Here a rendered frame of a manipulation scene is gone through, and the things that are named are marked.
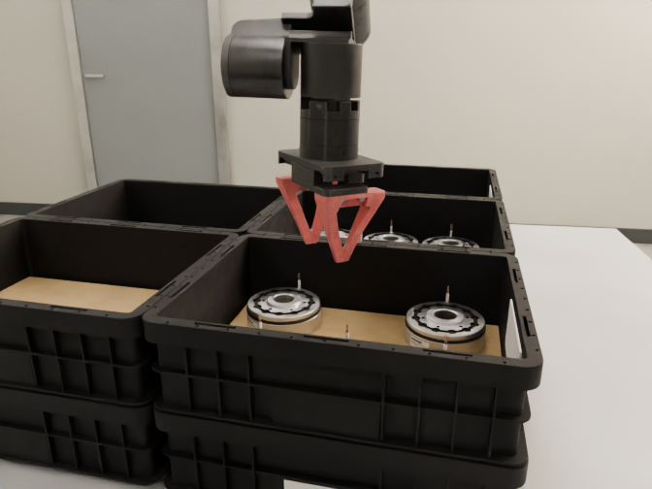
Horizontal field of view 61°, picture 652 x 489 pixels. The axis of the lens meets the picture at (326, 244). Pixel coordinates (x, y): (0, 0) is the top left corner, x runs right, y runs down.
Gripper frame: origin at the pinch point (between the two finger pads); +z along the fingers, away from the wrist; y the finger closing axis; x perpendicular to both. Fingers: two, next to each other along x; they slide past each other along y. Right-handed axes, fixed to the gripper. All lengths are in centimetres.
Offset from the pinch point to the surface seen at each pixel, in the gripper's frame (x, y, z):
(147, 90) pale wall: 63, -353, 6
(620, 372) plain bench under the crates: 54, 3, 29
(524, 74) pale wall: 257, -201, -13
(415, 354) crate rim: 2.7, 12.2, 7.3
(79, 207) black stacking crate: -17, -65, 10
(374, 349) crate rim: -0.1, 9.7, 7.4
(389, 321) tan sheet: 16.5, -9.7, 16.9
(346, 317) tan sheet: 12.0, -13.8, 17.1
